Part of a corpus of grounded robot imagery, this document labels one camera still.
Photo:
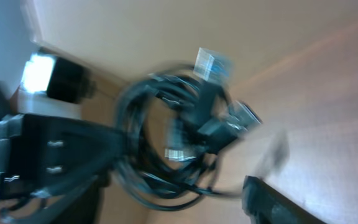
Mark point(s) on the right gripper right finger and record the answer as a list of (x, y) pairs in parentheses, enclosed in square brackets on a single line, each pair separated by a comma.
[(265, 205)]

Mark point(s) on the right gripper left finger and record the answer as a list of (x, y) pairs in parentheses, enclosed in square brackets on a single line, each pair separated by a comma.
[(47, 163)]

